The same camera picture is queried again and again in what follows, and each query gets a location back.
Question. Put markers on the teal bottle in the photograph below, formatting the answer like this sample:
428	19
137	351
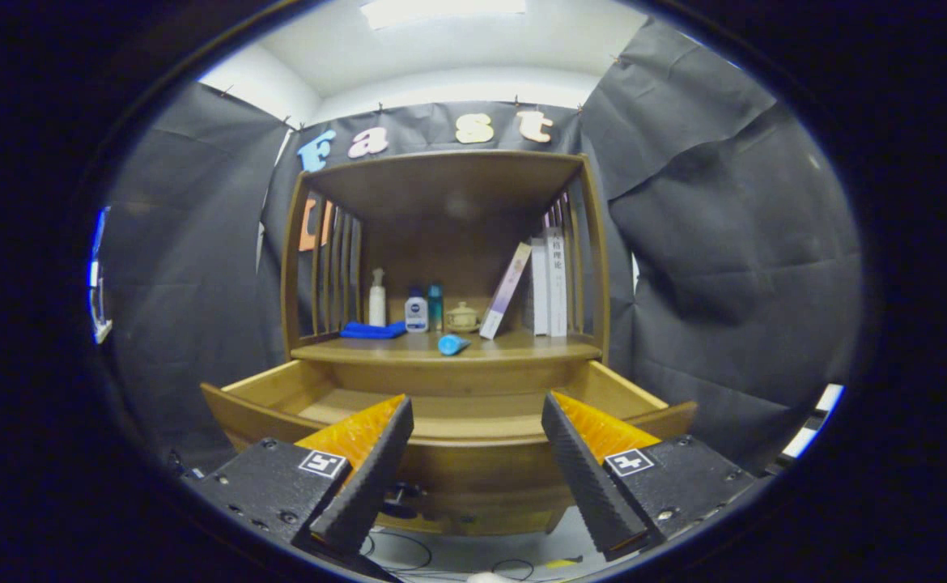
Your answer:
435	306

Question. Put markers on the white book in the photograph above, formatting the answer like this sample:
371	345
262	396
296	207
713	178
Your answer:
556	279

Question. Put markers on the wooden drawer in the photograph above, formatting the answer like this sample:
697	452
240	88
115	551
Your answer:
473	461

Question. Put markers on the wooden countertop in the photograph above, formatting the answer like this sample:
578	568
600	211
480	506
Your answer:
522	346

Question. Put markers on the blue folded cloth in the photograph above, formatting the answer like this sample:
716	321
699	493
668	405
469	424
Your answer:
372	329

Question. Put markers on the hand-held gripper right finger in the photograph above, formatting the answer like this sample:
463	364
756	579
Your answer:
587	478

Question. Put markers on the black drawer knob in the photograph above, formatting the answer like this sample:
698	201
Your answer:
401	510

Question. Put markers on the bright monitor screen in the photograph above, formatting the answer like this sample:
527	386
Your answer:
97	275

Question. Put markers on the wooden cabinet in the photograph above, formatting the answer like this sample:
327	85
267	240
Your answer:
441	182

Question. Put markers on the white blue lotion bottle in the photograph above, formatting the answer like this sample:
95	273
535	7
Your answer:
416	314

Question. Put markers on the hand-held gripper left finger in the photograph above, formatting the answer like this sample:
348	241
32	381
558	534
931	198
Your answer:
372	478

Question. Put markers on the white pump bottle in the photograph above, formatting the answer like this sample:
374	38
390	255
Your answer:
377	304

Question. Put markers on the purple leaning book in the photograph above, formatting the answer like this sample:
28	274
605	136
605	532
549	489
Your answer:
506	291

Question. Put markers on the yellow tape piece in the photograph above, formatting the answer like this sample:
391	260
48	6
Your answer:
562	561

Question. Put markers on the beige lidded tea cup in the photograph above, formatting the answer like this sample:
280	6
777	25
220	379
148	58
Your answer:
462	317

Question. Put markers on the blue white cosmetic tube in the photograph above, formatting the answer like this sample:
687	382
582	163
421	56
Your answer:
453	344

